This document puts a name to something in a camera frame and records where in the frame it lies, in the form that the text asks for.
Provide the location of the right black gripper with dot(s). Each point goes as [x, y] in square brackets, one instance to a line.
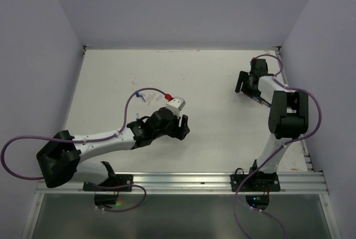
[243, 76]

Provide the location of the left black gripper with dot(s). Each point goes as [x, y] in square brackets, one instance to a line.
[184, 129]

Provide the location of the blue patterned pen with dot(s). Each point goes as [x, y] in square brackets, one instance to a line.
[259, 100]

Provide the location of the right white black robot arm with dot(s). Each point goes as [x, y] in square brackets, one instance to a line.
[288, 116]

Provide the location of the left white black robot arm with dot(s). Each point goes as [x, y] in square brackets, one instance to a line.
[63, 159]

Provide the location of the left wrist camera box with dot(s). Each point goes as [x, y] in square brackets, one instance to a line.
[176, 105]

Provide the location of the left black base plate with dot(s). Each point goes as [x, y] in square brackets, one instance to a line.
[115, 183]

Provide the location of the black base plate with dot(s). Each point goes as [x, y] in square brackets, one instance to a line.
[250, 182]
[115, 183]

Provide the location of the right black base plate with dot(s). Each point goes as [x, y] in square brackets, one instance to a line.
[250, 182]

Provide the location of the aluminium front rail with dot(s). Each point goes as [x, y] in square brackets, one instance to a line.
[223, 183]

